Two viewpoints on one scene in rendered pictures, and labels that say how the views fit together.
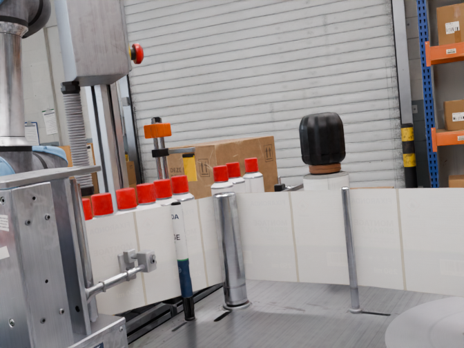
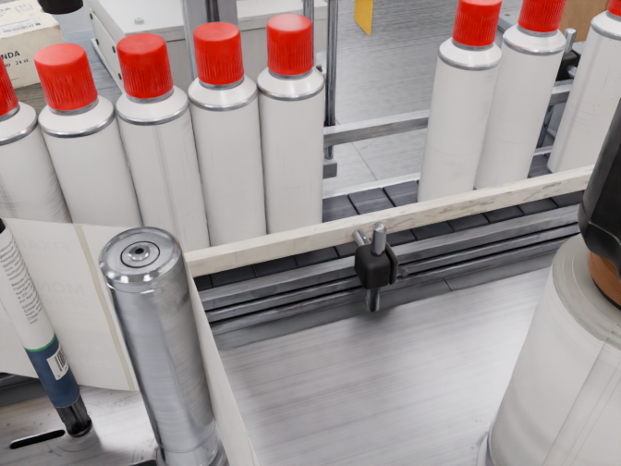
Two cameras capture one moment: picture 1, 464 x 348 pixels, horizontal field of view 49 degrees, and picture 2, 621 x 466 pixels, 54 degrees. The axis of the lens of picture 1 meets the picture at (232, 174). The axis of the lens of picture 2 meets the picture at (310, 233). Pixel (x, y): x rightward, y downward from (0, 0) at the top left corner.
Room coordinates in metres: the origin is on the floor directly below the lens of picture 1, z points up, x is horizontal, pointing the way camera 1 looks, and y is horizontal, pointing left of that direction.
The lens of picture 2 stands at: (0.70, -0.18, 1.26)
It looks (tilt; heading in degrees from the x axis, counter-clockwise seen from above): 42 degrees down; 40
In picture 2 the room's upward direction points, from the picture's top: straight up
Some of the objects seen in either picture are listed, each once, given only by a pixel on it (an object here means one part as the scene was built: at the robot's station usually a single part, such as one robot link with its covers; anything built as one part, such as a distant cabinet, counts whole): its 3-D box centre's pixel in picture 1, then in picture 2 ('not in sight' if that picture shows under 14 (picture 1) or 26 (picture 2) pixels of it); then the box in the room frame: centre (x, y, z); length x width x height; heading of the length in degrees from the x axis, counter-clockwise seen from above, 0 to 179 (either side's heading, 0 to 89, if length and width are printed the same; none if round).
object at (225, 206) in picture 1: (230, 250); (170, 371); (0.81, 0.02, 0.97); 0.05 x 0.05 x 0.19
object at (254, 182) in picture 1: (255, 198); (602, 83); (1.28, -0.05, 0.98); 0.05 x 0.05 x 0.20
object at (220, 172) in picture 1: (224, 210); (458, 113); (1.15, 0.03, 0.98); 0.05 x 0.05 x 0.20
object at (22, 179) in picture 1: (28, 176); not in sight; (0.62, 0.25, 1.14); 0.14 x 0.11 x 0.01; 148
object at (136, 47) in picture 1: (134, 54); not in sight; (0.96, 0.15, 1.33); 0.04 x 0.03 x 0.04; 23
